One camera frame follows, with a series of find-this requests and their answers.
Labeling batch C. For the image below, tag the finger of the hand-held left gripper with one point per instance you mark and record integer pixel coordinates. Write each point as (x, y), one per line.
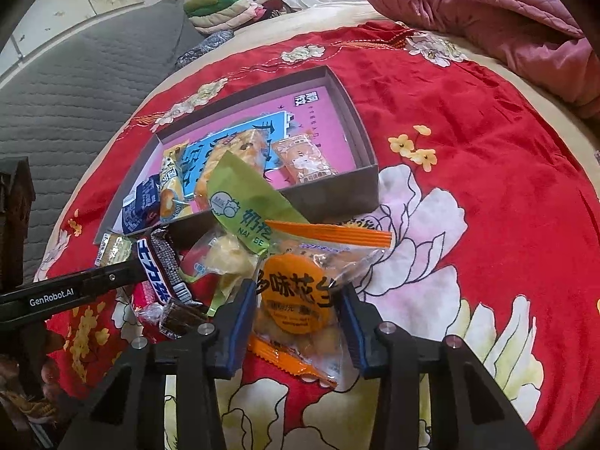
(70, 293)

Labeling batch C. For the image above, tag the green snack packet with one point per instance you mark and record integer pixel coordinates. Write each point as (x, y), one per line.
(239, 197)

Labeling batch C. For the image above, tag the black chocolate bar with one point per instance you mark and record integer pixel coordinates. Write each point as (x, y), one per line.
(157, 267)

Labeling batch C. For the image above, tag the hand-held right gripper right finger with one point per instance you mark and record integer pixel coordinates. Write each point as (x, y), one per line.
(349, 323)

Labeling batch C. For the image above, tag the orange peanut packet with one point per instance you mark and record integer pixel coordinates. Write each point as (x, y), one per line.
(295, 300)

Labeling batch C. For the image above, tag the red floral blanket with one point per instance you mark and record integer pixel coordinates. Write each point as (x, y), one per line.
(492, 197)

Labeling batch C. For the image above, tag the yellow cake packet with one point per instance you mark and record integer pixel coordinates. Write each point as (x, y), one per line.
(171, 187)

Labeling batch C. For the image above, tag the blue cookie packet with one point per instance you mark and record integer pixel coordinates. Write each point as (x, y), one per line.
(140, 201)

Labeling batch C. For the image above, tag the clear packet of yellow puffs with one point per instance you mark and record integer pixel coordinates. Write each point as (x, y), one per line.
(234, 150)

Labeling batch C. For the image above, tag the pink book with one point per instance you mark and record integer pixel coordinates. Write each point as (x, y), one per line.
(323, 126)

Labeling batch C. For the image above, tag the grey cardboard box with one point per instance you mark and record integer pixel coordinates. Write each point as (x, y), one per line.
(328, 197)

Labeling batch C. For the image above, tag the grey quilted headboard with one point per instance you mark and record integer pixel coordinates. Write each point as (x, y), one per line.
(70, 103)

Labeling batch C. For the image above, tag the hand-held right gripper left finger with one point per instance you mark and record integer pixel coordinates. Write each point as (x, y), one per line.
(236, 318)

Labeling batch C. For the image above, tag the small brown wrapped candy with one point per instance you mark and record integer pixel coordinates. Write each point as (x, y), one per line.
(180, 316)

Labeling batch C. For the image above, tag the beige bear print cake packet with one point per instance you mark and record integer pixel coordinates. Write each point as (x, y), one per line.
(304, 159)

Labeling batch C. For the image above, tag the red candy packet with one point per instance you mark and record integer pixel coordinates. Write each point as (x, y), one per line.
(145, 297)

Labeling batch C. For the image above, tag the pink quilt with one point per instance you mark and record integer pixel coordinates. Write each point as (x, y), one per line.
(492, 4)

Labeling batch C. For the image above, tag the silver foil candy packet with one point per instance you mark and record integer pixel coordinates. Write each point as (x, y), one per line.
(115, 248)

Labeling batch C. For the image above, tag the pile of folded clothes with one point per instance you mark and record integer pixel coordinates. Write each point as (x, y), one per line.
(220, 9)

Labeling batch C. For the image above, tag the blue patterned pillow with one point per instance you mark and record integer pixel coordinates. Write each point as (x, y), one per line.
(206, 47)

